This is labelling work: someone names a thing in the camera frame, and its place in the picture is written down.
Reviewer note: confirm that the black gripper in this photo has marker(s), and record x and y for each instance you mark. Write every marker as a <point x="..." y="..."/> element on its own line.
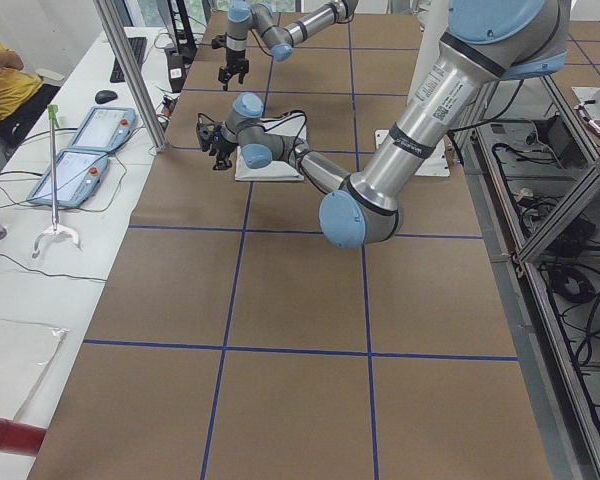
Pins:
<point x="234" y="60"/>
<point x="221" y="148"/>

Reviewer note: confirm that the grey cartoon print t-shirt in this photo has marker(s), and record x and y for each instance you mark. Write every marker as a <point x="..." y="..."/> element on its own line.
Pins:
<point x="277" y="170"/>

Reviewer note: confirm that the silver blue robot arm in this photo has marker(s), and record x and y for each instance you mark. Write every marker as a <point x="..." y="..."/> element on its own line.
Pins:
<point x="484" y="41"/>
<point x="243" y="18"/>

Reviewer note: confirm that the black monitor stand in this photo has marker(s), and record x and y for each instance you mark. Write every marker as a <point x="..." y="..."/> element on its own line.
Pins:
<point x="181" y="55"/>

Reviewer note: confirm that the upper teach pendant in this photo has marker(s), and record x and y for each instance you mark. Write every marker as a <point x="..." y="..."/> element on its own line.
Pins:
<point x="104" y="129"/>

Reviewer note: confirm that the teach pendant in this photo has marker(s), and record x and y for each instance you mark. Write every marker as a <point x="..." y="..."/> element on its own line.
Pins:
<point x="78" y="175"/>
<point x="104" y="129"/>

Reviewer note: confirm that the black computer mouse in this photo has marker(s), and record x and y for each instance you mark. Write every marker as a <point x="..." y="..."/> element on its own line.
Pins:
<point x="105" y="96"/>

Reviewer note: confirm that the lower teach pendant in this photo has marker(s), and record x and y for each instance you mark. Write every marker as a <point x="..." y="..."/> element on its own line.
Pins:
<point x="78" y="175"/>

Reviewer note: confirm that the metal reacher grabber tool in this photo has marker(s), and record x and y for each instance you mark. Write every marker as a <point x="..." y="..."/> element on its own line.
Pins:
<point x="56" y="229"/>

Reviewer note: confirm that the person in yellow shirt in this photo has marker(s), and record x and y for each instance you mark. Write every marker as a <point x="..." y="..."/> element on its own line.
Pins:
<point x="24" y="97"/>

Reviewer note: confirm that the clear plastic bag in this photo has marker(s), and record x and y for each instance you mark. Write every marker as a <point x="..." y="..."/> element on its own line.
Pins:
<point x="27" y="350"/>

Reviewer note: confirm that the red cylinder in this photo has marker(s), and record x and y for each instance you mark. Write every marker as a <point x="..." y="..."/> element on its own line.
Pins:
<point x="19" y="438"/>

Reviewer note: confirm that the aluminium frame post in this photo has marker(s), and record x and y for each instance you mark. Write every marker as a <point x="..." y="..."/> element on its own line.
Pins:
<point x="116" y="35"/>

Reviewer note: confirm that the black metal frame rack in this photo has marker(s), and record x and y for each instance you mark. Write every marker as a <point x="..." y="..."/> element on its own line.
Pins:
<point x="535" y="175"/>

